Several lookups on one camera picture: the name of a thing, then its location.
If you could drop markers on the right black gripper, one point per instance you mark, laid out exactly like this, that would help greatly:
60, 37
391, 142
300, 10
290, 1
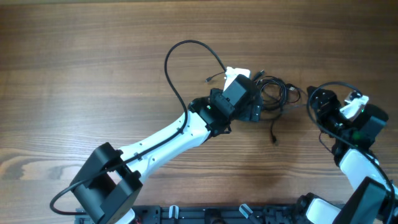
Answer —
328, 97

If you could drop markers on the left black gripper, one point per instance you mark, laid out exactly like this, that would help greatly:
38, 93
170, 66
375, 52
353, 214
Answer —
247, 114

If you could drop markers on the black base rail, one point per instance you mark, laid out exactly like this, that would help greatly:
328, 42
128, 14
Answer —
268, 214

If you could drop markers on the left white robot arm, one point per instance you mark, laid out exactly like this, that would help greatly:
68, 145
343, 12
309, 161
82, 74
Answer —
110, 180

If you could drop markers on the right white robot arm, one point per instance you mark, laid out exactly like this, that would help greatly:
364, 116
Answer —
354, 125

